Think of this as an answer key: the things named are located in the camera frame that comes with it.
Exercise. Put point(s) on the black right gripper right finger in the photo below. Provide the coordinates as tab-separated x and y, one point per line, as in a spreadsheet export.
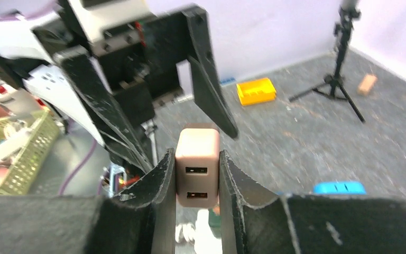
257	220

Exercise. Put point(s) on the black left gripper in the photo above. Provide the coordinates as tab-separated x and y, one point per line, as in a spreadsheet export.
138	58

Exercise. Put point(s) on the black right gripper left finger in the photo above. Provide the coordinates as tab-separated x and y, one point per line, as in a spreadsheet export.
141	219

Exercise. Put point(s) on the small mauve cube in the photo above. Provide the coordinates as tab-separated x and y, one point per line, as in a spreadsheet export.
197	165

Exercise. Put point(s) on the light blue adapter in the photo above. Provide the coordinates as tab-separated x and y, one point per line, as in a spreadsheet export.
339	188

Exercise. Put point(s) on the white multicolour power strip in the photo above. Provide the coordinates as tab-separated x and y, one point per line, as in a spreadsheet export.
205	234

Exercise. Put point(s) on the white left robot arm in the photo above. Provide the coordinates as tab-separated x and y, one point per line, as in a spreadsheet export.
27	46

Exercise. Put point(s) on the yellow toy crate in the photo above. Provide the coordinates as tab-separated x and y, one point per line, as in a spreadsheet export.
256	91

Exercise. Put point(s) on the yellow perforated basket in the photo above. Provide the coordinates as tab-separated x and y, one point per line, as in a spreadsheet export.
25	142

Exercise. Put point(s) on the tan wooden block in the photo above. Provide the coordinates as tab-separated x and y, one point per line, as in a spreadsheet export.
366	84

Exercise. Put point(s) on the black tripod mic stand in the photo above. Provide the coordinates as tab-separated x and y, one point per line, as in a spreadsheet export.
333	85

